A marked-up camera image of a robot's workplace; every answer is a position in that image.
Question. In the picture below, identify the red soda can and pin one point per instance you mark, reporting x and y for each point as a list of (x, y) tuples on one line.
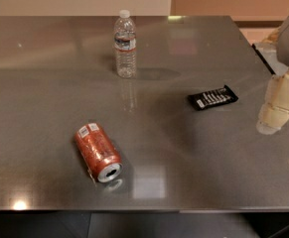
[(103, 162)]

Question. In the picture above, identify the black rxbar chocolate wrapper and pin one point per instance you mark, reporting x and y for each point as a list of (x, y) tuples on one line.
[(212, 98)]

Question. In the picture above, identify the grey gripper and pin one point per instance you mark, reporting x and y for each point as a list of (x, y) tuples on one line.
[(274, 112)]

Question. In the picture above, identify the clear plastic water bottle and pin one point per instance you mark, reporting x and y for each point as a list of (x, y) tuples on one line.
[(125, 45)]

